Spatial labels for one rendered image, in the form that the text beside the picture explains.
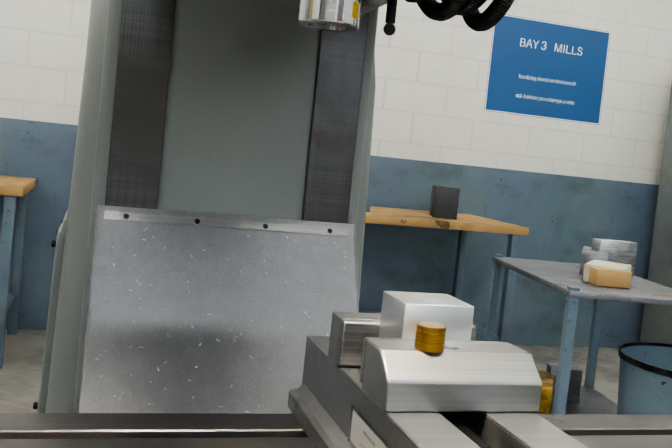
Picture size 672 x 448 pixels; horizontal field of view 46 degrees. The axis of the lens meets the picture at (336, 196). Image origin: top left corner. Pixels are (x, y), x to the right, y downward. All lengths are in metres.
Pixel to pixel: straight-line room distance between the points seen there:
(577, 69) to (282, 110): 4.84
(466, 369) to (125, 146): 0.52
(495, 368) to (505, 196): 4.87
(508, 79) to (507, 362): 4.89
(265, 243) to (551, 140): 4.74
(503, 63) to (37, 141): 2.98
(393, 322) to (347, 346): 0.05
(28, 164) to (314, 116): 3.89
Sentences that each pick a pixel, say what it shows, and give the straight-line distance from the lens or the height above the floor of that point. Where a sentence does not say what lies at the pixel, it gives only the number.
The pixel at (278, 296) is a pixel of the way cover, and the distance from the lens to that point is 0.95.
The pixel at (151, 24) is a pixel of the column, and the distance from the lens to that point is 0.97.
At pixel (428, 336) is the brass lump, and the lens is 0.59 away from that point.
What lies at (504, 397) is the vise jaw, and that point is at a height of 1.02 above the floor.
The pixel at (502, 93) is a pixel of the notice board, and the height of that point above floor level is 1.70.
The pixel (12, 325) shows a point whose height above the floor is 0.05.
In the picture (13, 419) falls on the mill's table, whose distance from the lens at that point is 0.73.
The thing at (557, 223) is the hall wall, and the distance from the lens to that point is 5.68.
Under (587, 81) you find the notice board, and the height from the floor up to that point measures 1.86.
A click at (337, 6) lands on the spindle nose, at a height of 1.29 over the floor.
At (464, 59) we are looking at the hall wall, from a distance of 5.33.
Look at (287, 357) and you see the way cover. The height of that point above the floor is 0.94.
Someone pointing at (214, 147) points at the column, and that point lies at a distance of 0.97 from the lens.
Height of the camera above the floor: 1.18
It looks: 3 degrees down
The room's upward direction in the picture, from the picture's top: 6 degrees clockwise
